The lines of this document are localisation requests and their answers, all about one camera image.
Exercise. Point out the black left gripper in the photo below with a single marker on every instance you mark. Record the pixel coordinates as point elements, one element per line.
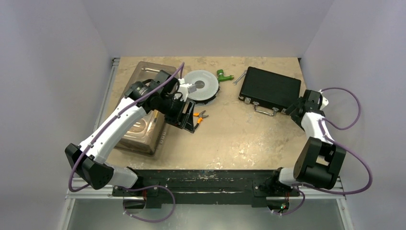
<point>174,120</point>

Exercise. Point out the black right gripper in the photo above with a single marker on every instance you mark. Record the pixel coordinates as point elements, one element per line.
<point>296,108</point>

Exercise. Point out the black poker set case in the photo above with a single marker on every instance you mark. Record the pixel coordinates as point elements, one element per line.
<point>269,92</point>

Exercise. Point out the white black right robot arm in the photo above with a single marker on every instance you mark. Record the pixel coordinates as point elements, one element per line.
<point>320,160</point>

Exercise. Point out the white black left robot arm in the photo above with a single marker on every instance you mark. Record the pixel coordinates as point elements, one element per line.
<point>165,94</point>

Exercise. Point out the orange black pliers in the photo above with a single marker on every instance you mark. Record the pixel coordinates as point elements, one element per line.
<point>201,115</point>

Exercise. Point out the grey filament spool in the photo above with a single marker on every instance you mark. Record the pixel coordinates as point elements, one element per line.
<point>207,86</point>

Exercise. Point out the clear brown plastic storage box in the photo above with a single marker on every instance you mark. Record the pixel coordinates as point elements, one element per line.
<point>145,135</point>

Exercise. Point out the silver wrench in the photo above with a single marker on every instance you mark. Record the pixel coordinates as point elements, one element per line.
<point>240,77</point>

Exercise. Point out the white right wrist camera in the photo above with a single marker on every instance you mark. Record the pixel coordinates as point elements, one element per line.
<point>324,101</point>

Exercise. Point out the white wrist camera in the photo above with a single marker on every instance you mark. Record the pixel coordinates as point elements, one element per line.
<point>324,101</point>
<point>184,90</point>

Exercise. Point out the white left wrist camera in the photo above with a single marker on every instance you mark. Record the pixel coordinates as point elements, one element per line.
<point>184,90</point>

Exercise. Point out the green hose fitting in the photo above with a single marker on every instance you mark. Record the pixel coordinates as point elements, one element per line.
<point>221,76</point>

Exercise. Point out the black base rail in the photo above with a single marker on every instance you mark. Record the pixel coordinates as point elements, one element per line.
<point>257,188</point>

